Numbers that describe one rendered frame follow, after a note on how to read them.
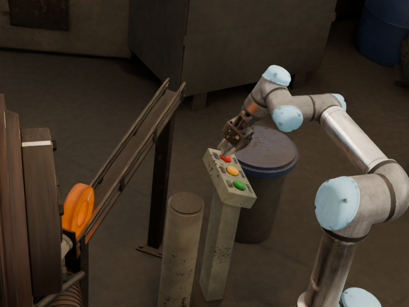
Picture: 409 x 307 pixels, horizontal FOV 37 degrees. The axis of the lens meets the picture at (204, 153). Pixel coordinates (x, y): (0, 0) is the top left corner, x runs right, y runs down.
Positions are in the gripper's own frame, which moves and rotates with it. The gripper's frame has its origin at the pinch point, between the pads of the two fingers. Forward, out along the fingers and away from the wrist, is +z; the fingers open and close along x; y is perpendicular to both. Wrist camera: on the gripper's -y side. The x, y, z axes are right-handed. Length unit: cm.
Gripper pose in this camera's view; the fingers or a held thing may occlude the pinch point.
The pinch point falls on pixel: (225, 152)
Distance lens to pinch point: 195.4
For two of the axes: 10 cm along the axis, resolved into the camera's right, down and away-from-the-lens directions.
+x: 7.2, 6.6, -1.9
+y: -5.2, 3.4, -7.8
